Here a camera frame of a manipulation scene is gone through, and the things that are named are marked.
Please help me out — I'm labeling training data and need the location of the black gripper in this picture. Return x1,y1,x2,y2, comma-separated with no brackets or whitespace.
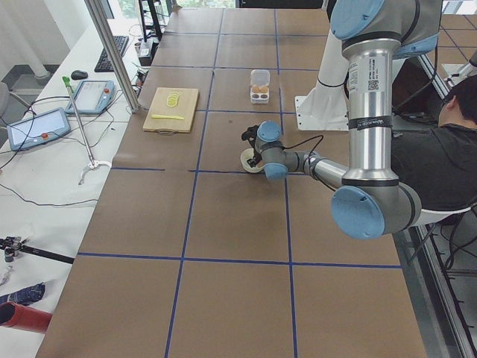
247,148,262,168

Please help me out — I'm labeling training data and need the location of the white round bowl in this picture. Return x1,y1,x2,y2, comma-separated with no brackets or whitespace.
240,148,263,174

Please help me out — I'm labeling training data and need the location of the white plastic egg box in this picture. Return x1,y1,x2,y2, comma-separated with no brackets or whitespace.
250,69,271,104

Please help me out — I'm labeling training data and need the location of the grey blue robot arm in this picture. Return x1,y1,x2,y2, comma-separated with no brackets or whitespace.
241,1,442,239

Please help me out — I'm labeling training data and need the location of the small black device box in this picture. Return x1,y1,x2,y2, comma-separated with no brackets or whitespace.
134,37,159,66

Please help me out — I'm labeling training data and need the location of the wooden cutting board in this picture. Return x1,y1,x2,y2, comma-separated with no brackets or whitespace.
142,87,199,133

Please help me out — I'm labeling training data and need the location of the yellow plastic knife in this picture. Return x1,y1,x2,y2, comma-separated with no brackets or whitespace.
151,114,185,120

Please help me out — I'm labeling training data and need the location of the metal reacher grabber stick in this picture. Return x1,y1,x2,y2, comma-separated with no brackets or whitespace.
62,76,112,185

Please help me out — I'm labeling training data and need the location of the far teach pendant tablet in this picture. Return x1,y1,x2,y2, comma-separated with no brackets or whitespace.
73,80,115,116

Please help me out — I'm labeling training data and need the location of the teach pendant tablet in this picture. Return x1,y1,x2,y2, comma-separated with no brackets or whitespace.
7,108,71,151
73,80,115,116

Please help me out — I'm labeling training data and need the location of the black keyboard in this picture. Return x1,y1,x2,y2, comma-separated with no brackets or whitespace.
94,35,130,73

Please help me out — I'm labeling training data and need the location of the white chair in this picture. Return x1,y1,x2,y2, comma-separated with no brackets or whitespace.
405,203,477,266

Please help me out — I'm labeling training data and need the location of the person in black shirt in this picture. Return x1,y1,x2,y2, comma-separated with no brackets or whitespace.
391,76,476,211

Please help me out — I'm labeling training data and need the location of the black computer mouse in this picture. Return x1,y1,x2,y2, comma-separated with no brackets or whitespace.
71,70,89,81

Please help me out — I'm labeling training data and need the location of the near teach pendant tablet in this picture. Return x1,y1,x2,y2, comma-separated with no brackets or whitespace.
7,108,71,151

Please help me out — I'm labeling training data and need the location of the black tripod rod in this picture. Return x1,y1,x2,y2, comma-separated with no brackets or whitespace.
0,236,75,264

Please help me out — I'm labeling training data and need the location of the blue patterned cloth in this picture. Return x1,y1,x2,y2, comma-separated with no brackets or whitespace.
0,283,45,306

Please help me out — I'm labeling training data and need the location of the red cylinder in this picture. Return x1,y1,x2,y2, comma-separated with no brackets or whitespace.
1,302,52,333

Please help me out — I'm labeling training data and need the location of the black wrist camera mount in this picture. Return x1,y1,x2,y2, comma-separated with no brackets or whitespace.
241,125,259,148

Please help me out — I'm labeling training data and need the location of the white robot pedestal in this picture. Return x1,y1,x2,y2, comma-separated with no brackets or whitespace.
295,32,348,131

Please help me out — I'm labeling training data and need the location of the aluminium frame post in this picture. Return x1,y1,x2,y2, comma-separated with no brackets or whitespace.
84,0,140,113

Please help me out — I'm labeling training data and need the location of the black cable on side table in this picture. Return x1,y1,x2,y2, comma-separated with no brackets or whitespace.
0,181,100,208

